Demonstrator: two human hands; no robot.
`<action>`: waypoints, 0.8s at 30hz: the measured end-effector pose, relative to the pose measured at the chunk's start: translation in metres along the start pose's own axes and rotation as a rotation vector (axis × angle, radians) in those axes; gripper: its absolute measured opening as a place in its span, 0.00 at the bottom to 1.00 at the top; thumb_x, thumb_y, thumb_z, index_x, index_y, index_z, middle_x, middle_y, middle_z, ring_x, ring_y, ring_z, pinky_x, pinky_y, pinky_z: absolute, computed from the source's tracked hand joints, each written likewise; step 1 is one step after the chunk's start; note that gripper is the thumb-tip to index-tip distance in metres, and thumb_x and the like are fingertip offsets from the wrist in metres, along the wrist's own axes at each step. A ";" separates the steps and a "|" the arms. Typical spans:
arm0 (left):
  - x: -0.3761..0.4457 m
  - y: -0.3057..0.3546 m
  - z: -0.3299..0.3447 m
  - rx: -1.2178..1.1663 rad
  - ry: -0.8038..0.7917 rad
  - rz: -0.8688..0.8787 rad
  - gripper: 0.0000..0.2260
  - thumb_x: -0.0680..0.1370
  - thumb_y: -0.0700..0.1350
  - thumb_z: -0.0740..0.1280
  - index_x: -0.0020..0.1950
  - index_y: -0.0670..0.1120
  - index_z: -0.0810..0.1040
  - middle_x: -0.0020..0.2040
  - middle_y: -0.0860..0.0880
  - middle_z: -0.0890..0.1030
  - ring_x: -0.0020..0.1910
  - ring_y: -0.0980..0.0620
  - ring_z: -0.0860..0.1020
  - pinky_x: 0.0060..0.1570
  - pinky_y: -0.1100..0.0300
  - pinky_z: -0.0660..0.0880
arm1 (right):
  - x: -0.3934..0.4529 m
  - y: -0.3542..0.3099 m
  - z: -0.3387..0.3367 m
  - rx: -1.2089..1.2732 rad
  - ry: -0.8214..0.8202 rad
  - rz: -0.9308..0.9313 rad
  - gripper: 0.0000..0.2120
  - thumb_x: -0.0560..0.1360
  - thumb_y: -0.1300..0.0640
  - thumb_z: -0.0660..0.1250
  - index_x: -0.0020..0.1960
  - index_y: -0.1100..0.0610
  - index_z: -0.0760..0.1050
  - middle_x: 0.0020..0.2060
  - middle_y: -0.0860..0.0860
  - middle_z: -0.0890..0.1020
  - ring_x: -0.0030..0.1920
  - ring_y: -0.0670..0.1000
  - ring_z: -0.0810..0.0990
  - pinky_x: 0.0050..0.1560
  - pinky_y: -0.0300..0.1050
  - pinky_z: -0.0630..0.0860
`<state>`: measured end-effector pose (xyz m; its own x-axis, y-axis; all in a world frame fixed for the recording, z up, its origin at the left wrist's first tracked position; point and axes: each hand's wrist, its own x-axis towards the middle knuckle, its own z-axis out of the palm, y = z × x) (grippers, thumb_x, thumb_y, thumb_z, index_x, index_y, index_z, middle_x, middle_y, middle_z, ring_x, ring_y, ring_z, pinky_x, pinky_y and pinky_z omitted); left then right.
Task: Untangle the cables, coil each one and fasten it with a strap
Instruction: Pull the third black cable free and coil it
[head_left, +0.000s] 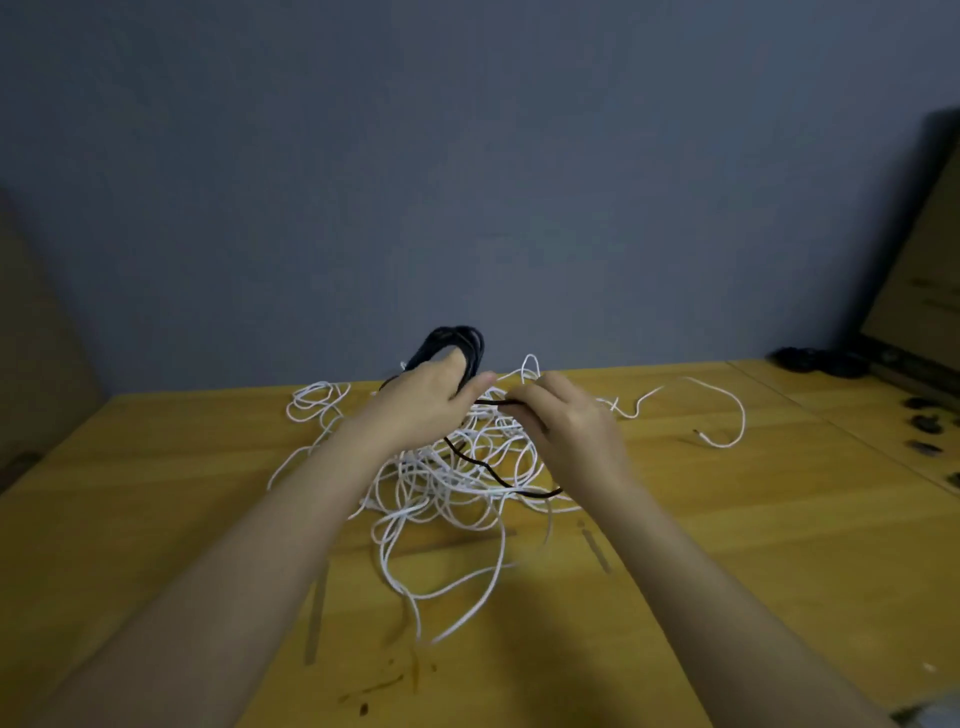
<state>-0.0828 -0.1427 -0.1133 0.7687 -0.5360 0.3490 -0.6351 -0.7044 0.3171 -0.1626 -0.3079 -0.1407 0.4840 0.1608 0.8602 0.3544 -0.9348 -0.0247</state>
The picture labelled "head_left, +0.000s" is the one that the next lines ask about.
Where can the person's right hand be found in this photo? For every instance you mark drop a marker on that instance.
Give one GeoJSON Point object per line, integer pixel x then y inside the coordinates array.
{"type": "Point", "coordinates": [578, 435]}

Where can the person's left hand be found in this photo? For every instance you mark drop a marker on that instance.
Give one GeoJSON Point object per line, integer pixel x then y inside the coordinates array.
{"type": "Point", "coordinates": [420, 402]}

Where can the group of black cable ties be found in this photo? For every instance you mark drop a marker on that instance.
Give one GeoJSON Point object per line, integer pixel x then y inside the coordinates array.
{"type": "Point", "coordinates": [926, 425]}

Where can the person's left forearm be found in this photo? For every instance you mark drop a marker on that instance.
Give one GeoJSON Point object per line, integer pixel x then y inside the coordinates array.
{"type": "Point", "coordinates": [195, 600]}

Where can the person's right forearm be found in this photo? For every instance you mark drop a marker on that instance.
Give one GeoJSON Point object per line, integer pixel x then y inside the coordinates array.
{"type": "Point", "coordinates": [720, 615]}

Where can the cardboard box with black print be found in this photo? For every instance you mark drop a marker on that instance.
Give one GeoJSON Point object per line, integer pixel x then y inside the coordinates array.
{"type": "Point", "coordinates": [927, 285]}

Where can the plain brown cardboard box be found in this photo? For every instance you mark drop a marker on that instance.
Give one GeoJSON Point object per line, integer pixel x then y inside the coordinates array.
{"type": "Point", "coordinates": [38, 345]}

